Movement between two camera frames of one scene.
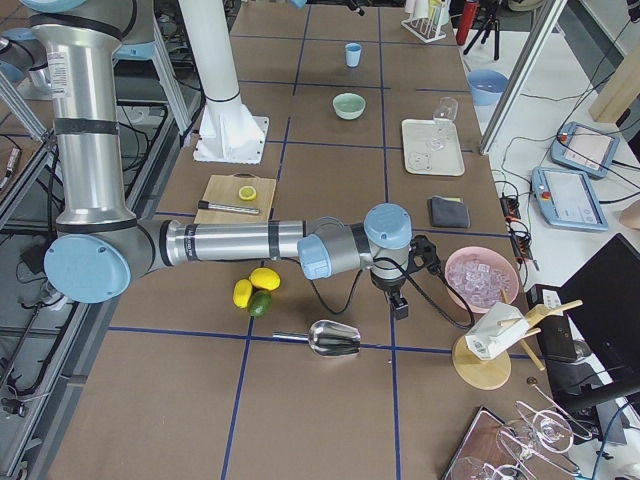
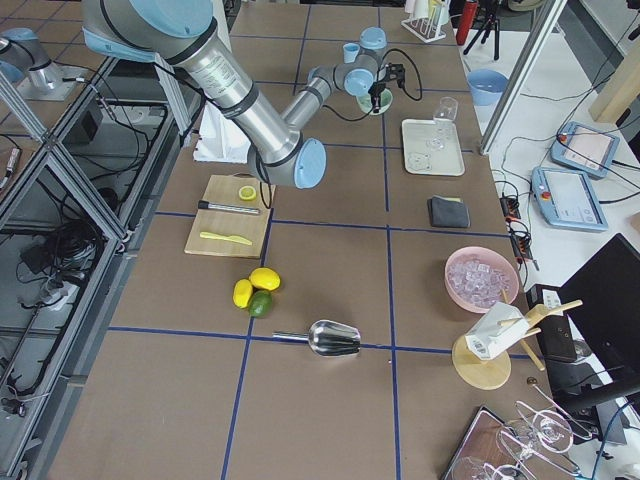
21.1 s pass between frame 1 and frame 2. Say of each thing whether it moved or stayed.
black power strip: stayed
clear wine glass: stayed
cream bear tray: stayed
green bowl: moved
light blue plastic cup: stayed
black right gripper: moved
